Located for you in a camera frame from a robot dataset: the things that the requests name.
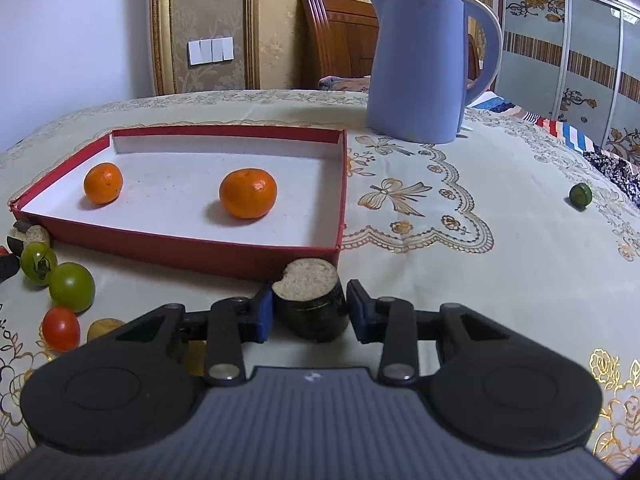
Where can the dark sugarcane piece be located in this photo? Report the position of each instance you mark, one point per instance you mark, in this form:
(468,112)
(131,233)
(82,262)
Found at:
(36,235)
(312,305)

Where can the large orange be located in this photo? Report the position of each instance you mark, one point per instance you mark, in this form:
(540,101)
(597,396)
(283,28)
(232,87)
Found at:
(248,193)

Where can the dark floral cloth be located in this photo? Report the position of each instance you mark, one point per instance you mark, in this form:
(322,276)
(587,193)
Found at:
(617,170)

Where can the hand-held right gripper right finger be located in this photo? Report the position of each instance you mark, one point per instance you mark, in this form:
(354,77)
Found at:
(356,310)

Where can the striped blanket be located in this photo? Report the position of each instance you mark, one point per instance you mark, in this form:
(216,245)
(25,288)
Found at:
(565,132)

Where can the yellow round fruit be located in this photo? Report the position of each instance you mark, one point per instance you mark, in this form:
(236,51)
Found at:
(102,329)

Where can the wooden bed headboard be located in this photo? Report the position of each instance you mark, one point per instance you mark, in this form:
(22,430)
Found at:
(340,40)

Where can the green tomato with stem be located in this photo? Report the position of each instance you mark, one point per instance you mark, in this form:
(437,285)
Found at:
(37,265)

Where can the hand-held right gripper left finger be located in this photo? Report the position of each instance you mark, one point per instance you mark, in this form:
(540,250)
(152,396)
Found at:
(260,317)

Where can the small green lime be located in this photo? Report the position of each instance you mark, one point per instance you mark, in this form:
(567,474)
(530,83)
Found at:
(580,196)

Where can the white light switch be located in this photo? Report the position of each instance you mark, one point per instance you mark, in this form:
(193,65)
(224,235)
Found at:
(211,51)

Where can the blue electric kettle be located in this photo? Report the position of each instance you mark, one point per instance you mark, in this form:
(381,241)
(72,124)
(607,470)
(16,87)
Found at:
(415,60)

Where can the cream embroidered tablecloth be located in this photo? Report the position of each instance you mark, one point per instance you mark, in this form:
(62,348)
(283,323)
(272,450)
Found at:
(450,260)

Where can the floral sliding-door wardrobe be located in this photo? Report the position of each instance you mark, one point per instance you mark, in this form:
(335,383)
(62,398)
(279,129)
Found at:
(565,35)

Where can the red-edged white tray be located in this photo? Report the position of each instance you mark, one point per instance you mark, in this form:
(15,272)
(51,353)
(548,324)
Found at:
(175,210)

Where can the pile of clothes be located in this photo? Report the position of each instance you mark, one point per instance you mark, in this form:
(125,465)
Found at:
(345,83)

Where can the red cherry tomato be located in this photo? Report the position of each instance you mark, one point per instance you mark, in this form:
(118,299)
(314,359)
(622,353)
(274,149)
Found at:
(60,329)

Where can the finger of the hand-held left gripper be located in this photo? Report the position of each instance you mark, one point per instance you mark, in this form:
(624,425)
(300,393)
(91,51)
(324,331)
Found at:
(7,267)

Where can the gold wall moulding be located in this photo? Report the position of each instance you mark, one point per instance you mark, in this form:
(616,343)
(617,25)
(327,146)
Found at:
(162,25)

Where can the small orange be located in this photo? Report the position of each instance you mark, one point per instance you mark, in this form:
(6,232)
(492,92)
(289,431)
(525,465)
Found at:
(103,183)

